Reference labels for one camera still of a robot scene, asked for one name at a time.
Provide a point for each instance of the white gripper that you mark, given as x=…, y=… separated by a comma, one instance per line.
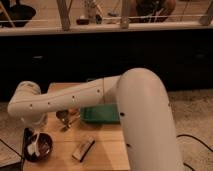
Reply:
x=37, y=124

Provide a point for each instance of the purple bowl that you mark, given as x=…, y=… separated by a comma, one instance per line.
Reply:
x=45, y=148

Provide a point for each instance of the white handled dish brush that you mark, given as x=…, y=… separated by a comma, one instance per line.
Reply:
x=33, y=148

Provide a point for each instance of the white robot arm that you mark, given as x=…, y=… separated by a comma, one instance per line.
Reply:
x=144, y=110

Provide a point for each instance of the metal measuring cup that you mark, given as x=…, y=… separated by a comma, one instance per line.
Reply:
x=63, y=116

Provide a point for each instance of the orange tomato toy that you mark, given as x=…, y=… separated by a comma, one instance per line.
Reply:
x=73, y=111

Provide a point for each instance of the wooden block eraser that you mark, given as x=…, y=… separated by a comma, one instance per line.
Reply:
x=82, y=148

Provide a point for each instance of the green plastic tray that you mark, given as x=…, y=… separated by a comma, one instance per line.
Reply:
x=101, y=114

